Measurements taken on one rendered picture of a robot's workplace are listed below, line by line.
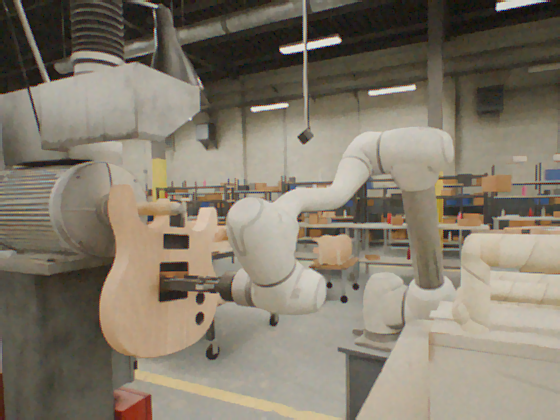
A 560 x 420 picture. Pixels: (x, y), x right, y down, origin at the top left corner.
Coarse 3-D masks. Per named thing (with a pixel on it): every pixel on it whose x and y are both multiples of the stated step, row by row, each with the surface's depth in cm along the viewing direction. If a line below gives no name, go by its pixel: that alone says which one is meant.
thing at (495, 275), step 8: (496, 272) 63; (504, 272) 63; (512, 272) 62; (520, 272) 62; (512, 280) 61; (520, 280) 61; (528, 280) 60; (536, 280) 60; (544, 280) 59; (552, 280) 59
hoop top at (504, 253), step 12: (480, 240) 42; (492, 240) 41; (504, 240) 41; (516, 240) 41; (468, 252) 42; (480, 252) 41; (492, 252) 40; (504, 252) 40; (516, 252) 39; (528, 252) 39; (540, 252) 39; (552, 252) 38; (492, 264) 41; (504, 264) 40; (516, 264) 40; (528, 264) 39; (540, 264) 39; (552, 264) 38
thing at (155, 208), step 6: (138, 204) 88; (144, 204) 88; (150, 204) 87; (156, 204) 86; (162, 204) 85; (168, 204) 84; (138, 210) 88; (144, 210) 87; (150, 210) 86; (156, 210) 86; (162, 210) 85; (168, 210) 84
